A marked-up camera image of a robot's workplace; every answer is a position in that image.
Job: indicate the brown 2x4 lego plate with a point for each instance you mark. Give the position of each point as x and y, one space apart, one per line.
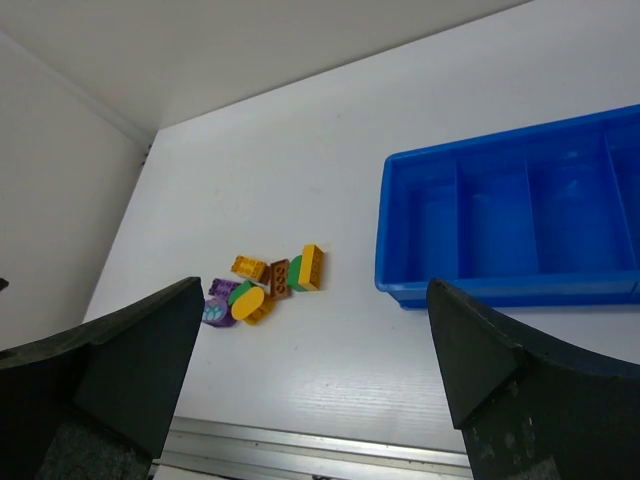
279 287

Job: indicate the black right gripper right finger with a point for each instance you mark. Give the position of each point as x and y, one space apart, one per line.
529 405

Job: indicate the aluminium table rail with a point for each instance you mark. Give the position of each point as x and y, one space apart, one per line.
242 452

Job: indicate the green lego brick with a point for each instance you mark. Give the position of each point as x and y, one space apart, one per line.
293 275

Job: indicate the green rounded lego piece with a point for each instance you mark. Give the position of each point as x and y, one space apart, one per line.
239 291

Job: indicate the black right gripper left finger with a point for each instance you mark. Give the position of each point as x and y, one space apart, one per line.
97 401

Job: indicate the yellow oval lego piece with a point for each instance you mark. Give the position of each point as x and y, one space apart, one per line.
238 310

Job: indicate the purple 2x4 lego brick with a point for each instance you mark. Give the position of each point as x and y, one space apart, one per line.
222 288

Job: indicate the orange 2x4 lego brick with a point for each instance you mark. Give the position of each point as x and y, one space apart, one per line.
249 268

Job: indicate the purple oval flower lego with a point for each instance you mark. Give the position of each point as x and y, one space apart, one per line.
217 313

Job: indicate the blue divided plastic bin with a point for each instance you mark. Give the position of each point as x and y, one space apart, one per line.
546 215

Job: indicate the yellow 2x4 lego brick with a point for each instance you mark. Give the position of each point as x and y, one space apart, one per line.
311 268

